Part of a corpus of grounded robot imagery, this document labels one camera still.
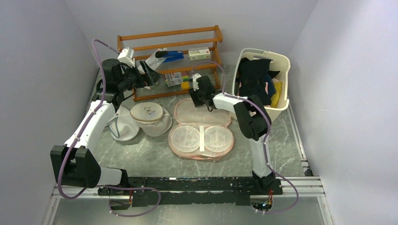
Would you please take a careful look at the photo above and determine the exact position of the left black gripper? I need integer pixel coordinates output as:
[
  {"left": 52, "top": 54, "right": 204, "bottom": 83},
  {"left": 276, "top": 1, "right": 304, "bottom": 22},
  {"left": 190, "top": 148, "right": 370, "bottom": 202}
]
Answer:
[{"left": 117, "top": 60, "right": 162, "bottom": 92}]

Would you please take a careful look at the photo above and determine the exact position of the floral mesh laundry bag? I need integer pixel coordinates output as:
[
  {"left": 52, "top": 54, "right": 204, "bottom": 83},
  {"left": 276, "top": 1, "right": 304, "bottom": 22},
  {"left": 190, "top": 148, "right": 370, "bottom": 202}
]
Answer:
[{"left": 168, "top": 98, "right": 235, "bottom": 160}]

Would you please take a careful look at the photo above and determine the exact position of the black bra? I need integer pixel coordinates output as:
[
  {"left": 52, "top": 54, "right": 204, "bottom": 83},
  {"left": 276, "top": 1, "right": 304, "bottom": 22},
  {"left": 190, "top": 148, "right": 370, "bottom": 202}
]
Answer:
[{"left": 234, "top": 57, "right": 280, "bottom": 107}]

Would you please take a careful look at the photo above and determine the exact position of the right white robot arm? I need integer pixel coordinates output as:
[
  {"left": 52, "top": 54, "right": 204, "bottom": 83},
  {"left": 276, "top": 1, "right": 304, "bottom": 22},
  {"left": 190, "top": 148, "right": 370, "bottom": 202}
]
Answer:
[{"left": 189, "top": 73, "right": 276, "bottom": 194}]

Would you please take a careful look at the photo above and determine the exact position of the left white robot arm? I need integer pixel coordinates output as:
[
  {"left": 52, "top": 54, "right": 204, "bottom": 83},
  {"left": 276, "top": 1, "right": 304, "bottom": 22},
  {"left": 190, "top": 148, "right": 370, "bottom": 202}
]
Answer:
[{"left": 50, "top": 59, "right": 161, "bottom": 195}]

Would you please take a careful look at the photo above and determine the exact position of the beige round laundry bag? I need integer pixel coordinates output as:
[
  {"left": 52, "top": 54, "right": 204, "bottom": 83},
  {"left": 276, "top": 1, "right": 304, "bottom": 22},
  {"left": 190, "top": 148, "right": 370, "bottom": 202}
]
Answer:
[{"left": 130, "top": 102, "right": 172, "bottom": 137}]

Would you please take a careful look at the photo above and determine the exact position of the cream laundry basket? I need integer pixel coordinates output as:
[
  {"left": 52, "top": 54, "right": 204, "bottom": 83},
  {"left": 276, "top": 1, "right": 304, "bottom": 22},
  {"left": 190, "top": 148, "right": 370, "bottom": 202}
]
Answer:
[{"left": 232, "top": 48, "right": 291, "bottom": 121}]

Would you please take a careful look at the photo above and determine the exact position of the clear plastic packet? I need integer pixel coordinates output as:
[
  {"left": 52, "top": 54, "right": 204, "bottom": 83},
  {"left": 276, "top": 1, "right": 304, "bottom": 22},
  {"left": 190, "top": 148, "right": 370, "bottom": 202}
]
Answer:
[{"left": 145, "top": 48, "right": 168, "bottom": 70}]

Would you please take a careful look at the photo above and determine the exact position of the highlighter marker pack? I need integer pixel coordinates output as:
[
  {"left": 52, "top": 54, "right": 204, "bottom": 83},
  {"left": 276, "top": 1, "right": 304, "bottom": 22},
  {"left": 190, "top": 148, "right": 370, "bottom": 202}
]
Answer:
[{"left": 164, "top": 72, "right": 190, "bottom": 87}]

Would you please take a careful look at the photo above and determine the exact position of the blue stapler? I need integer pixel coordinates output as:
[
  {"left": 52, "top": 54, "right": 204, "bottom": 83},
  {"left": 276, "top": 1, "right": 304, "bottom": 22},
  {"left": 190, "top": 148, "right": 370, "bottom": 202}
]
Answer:
[{"left": 155, "top": 50, "right": 184, "bottom": 63}]

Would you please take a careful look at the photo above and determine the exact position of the wooden shelf rack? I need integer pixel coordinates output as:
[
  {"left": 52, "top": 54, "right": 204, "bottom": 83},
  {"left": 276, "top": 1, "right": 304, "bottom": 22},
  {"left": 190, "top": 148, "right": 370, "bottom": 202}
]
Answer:
[{"left": 117, "top": 25, "right": 223, "bottom": 101}]

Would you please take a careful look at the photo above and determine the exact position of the white green box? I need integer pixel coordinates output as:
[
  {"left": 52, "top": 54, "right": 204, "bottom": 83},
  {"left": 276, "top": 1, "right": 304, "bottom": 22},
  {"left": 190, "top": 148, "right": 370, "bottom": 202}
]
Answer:
[{"left": 188, "top": 47, "right": 211, "bottom": 60}]

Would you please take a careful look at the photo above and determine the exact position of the dark teal cloth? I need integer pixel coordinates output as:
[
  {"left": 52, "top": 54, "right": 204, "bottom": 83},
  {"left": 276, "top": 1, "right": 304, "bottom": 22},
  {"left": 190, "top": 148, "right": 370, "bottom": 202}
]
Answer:
[{"left": 265, "top": 81, "right": 276, "bottom": 97}]

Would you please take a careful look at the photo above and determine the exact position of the yellow cloth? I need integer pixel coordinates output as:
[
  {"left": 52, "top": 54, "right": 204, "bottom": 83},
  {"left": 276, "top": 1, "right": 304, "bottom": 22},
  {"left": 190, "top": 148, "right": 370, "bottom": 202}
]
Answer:
[{"left": 270, "top": 81, "right": 283, "bottom": 108}]

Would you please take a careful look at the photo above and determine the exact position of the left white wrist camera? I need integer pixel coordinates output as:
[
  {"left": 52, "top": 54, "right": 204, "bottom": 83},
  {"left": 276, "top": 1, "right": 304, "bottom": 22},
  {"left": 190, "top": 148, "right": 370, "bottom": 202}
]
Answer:
[{"left": 117, "top": 47, "right": 135, "bottom": 68}]

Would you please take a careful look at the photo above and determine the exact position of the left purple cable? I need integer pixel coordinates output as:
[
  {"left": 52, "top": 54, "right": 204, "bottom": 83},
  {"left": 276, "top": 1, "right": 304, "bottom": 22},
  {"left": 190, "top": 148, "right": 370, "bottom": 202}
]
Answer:
[{"left": 57, "top": 39, "right": 162, "bottom": 218}]

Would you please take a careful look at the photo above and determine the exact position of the aluminium frame rail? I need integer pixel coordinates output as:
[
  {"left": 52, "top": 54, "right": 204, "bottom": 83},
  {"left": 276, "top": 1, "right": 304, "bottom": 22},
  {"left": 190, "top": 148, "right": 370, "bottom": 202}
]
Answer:
[{"left": 42, "top": 177, "right": 333, "bottom": 225}]

